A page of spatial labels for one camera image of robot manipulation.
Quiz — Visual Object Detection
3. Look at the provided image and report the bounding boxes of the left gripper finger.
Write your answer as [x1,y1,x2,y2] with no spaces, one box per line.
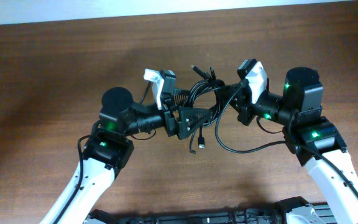
[172,88,190,107]
[177,107,212,139]

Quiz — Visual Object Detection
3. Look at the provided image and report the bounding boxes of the black USB cable bundle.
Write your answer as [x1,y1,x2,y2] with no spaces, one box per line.
[186,64,226,155]

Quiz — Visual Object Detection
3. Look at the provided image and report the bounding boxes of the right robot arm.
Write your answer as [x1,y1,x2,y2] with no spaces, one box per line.
[219,67,358,223]

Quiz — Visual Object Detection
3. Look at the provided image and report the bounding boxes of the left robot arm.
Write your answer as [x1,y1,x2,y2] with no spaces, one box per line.
[42,87,212,223]

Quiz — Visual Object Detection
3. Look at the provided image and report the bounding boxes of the left camera cable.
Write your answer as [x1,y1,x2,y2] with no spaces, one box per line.
[139,81,152,105]

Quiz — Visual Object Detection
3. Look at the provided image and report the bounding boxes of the camera cable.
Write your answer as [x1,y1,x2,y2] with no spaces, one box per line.
[214,79,358,218]
[139,81,152,105]

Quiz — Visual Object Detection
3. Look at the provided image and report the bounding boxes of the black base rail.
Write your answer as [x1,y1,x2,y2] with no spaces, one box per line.
[84,196,337,224]

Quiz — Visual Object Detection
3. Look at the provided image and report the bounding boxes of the right camera cable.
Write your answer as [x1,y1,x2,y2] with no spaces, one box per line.
[214,79,358,218]

